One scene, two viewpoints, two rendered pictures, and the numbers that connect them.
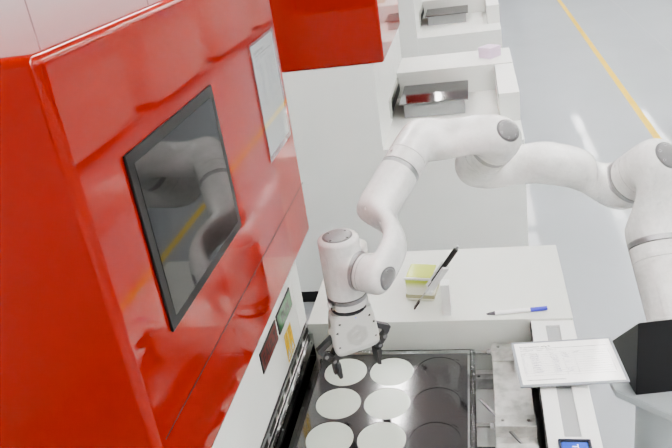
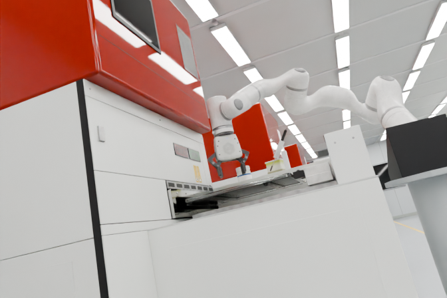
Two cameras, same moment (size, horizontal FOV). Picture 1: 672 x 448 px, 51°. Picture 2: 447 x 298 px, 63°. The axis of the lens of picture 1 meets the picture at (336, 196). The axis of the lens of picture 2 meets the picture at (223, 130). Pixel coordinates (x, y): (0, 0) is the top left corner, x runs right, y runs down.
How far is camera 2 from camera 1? 117 cm
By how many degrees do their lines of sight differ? 39
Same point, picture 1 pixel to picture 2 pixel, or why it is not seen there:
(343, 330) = (220, 144)
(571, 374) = not seen: hidden behind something
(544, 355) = not seen: hidden behind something
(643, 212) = (382, 102)
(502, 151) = (298, 76)
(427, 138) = (263, 81)
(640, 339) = (390, 138)
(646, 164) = (376, 82)
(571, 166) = (339, 90)
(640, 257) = (386, 120)
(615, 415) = not seen: outside the picture
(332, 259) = (212, 103)
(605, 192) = (365, 110)
